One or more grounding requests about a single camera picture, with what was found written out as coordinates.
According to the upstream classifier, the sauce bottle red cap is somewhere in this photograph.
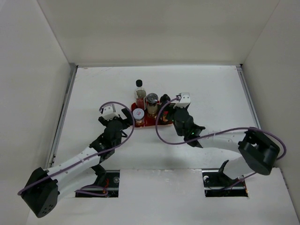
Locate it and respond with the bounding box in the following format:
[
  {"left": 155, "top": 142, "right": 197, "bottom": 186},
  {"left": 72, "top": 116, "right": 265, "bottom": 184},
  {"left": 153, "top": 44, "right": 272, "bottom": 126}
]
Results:
[{"left": 160, "top": 111, "right": 170, "bottom": 124}]

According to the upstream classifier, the small jar white lid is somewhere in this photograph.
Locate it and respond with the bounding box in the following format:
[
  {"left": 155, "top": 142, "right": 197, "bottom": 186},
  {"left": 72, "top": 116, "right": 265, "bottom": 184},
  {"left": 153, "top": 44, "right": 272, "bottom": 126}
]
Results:
[{"left": 132, "top": 108, "right": 145, "bottom": 127}]

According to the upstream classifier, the salt jar black knob lid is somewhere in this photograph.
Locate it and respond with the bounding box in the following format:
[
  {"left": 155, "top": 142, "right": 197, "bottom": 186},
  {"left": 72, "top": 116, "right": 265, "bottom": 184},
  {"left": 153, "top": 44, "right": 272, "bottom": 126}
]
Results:
[{"left": 160, "top": 94, "right": 171, "bottom": 105}]

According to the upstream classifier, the salt grinder jar grey lid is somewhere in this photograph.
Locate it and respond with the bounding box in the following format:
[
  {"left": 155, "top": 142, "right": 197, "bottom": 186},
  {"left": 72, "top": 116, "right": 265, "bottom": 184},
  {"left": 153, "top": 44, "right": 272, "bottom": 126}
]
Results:
[{"left": 146, "top": 93, "right": 158, "bottom": 118}]

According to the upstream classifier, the soy sauce bottle black cap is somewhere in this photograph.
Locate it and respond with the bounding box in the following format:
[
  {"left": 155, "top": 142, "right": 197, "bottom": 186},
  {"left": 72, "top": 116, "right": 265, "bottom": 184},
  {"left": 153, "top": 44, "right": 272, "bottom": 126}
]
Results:
[{"left": 134, "top": 79, "right": 147, "bottom": 111}]

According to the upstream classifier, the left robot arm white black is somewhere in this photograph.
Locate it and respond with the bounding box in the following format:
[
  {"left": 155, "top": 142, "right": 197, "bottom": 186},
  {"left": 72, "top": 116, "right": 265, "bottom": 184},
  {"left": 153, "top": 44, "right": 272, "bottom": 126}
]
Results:
[{"left": 18, "top": 104, "right": 133, "bottom": 218}]

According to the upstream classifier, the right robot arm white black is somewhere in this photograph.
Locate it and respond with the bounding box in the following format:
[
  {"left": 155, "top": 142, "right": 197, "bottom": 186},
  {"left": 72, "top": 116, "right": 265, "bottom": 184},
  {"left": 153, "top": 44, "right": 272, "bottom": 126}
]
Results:
[{"left": 166, "top": 104, "right": 280, "bottom": 186}]

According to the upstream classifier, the red tray gold emblem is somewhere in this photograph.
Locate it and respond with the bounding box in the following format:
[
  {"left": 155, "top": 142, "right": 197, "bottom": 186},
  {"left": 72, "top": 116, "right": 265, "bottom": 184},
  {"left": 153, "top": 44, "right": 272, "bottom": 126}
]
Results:
[{"left": 134, "top": 110, "right": 173, "bottom": 128}]

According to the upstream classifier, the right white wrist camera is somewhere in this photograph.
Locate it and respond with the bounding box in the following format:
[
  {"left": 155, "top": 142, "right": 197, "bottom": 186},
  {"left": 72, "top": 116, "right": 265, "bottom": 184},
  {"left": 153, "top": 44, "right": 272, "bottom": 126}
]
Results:
[{"left": 174, "top": 92, "right": 191, "bottom": 108}]

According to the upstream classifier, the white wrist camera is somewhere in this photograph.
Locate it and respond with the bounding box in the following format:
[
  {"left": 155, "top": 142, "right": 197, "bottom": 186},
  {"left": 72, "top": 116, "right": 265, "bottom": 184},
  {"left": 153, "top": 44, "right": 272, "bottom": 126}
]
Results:
[
  {"left": 174, "top": 92, "right": 191, "bottom": 108},
  {"left": 101, "top": 105, "right": 119, "bottom": 121}
]

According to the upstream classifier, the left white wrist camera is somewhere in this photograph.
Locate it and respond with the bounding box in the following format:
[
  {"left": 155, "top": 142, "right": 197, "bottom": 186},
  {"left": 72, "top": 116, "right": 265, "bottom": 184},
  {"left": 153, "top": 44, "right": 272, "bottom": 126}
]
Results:
[{"left": 101, "top": 105, "right": 119, "bottom": 121}]

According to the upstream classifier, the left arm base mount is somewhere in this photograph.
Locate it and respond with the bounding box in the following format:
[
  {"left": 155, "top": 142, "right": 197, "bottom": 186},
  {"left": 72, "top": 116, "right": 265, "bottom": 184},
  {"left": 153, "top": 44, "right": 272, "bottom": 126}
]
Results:
[{"left": 75, "top": 165, "right": 120, "bottom": 198}]

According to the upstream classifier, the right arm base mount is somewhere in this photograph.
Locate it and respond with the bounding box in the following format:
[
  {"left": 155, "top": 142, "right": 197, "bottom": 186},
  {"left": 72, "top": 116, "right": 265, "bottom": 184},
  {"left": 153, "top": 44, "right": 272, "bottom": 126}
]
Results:
[{"left": 202, "top": 160, "right": 248, "bottom": 197}]

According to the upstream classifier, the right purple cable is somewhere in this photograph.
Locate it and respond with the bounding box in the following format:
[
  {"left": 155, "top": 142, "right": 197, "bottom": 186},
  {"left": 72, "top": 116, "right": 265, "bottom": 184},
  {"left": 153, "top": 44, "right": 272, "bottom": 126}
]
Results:
[{"left": 154, "top": 95, "right": 288, "bottom": 190}]

